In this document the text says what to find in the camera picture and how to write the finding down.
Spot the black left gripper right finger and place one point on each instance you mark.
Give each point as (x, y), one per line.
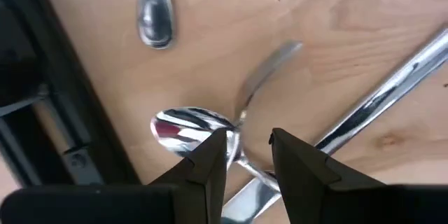
(350, 206)

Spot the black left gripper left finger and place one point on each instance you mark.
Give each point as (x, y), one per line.
(105, 206)

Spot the silver spoon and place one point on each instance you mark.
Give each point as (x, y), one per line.
(182, 129)
(155, 17)

